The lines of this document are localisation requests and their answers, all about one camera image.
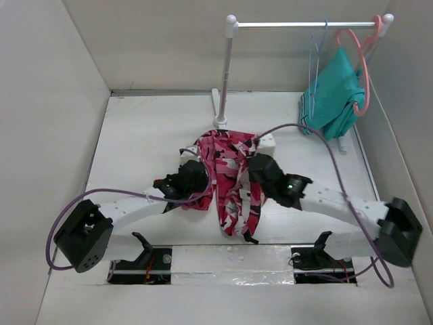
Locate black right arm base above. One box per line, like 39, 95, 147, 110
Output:
288, 246, 357, 284

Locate white clothes rack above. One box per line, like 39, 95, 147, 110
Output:
210, 13, 395, 155

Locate teal garment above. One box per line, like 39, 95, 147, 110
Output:
298, 47, 365, 140

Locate pink camouflage trousers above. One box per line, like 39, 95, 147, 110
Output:
182, 129, 266, 244

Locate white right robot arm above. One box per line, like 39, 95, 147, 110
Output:
248, 154, 423, 267

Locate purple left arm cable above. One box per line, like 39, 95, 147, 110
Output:
48, 158, 214, 272

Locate blue wire hanger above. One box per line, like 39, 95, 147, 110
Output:
308, 20, 329, 119

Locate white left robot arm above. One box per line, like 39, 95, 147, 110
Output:
53, 160, 210, 273

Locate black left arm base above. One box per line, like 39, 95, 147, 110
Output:
107, 246, 173, 285

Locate pink plastic hanger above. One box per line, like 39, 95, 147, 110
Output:
336, 15, 387, 117

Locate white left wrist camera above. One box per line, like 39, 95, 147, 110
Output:
179, 145, 200, 166

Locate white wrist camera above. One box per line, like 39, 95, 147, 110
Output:
256, 133, 276, 156
179, 145, 200, 166

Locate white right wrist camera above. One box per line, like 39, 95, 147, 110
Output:
256, 133, 276, 156

